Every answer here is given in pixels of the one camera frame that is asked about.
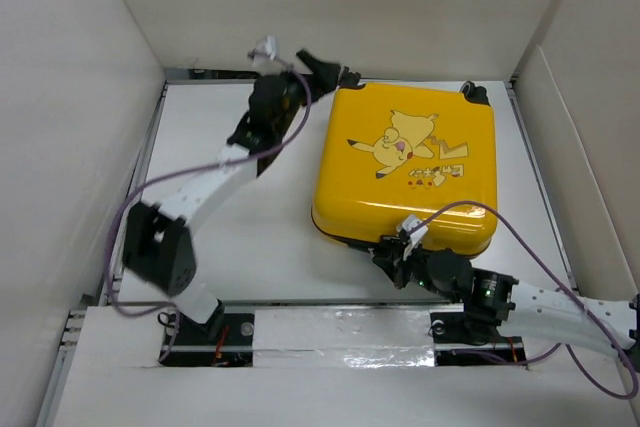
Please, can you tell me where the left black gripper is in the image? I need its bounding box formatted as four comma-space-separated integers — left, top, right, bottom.
275, 53, 340, 138

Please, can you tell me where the yellow cartoon suitcase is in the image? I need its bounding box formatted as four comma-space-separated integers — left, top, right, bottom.
311, 81, 497, 257

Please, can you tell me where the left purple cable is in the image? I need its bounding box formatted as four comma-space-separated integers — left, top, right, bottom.
103, 49, 314, 363

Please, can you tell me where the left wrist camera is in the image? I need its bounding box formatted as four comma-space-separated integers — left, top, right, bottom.
248, 35, 278, 65

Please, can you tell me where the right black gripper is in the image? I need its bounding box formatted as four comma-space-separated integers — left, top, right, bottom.
371, 240, 459, 304

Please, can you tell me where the white foam cover panel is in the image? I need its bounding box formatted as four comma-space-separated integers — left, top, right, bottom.
252, 306, 435, 369

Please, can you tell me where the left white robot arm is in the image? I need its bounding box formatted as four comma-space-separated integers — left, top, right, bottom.
122, 49, 360, 344

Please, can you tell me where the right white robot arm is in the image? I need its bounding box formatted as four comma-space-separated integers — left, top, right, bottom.
372, 237, 639, 370

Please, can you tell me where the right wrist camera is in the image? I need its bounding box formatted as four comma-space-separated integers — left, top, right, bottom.
396, 215, 428, 260

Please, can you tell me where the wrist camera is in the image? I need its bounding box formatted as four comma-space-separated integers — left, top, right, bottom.
396, 215, 428, 260
248, 35, 278, 65

